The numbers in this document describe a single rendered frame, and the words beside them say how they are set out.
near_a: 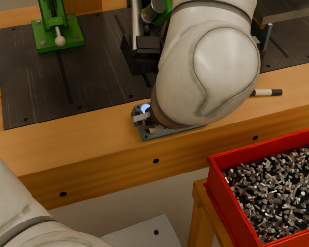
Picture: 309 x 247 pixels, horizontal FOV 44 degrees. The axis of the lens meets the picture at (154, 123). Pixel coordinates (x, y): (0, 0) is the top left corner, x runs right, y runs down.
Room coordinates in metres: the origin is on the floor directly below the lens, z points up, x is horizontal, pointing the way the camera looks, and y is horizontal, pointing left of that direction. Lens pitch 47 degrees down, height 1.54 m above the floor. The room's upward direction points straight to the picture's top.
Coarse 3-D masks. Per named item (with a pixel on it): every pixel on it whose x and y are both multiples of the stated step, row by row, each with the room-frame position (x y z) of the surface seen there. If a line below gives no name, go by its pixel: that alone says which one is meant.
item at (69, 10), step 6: (66, 0) 1.09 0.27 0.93; (72, 0) 1.09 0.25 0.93; (78, 0) 1.10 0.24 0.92; (84, 0) 1.10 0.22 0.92; (90, 0) 1.11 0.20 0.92; (96, 0) 1.11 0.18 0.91; (66, 6) 1.08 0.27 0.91; (72, 6) 1.09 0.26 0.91; (78, 6) 1.10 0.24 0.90; (84, 6) 1.10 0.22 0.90; (90, 6) 1.11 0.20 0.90; (96, 6) 1.11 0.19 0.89; (102, 6) 1.12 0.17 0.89; (66, 12) 1.08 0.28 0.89; (72, 12) 1.09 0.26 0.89; (78, 12) 1.10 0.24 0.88
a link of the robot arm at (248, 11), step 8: (176, 0) 0.43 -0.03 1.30; (184, 0) 0.42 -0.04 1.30; (192, 0) 0.41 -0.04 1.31; (200, 0) 0.40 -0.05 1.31; (208, 0) 0.40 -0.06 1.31; (216, 0) 0.40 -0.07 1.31; (224, 0) 0.40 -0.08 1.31; (232, 0) 0.40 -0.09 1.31; (240, 0) 0.41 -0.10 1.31; (248, 0) 0.42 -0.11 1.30; (256, 0) 0.43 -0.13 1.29; (240, 8) 0.40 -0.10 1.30; (248, 8) 0.41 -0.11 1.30; (248, 16) 0.41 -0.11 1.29
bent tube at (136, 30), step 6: (132, 0) 0.88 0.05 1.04; (138, 0) 0.88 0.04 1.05; (132, 6) 0.87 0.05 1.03; (138, 6) 0.87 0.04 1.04; (132, 12) 0.86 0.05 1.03; (138, 12) 0.85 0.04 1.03; (132, 18) 0.84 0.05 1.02; (138, 18) 0.84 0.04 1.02; (132, 24) 0.83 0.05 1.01; (138, 24) 0.83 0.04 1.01; (132, 30) 0.82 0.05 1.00; (138, 30) 0.82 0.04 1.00; (132, 36) 0.81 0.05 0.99; (132, 42) 0.80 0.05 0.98; (132, 48) 0.79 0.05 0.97
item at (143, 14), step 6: (156, 0) 0.79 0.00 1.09; (162, 0) 0.80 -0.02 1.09; (150, 6) 0.78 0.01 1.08; (156, 6) 0.78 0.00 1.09; (162, 6) 0.79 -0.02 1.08; (144, 12) 0.81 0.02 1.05; (150, 12) 0.79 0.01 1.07; (156, 12) 0.77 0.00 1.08; (162, 12) 0.78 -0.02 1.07; (144, 18) 0.81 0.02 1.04; (150, 18) 0.80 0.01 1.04
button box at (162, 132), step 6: (150, 102) 0.60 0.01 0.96; (138, 108) 0.59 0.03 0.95; (198, 126) 0.57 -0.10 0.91; (144, 132) 0.55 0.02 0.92; (156, 132) 0.55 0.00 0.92; (162, 132) 0.55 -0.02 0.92; (168, 132) 0.55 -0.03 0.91; (174, 132) 0.56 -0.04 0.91; (144, 138) 0.54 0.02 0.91; (150, 138) 0.54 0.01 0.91
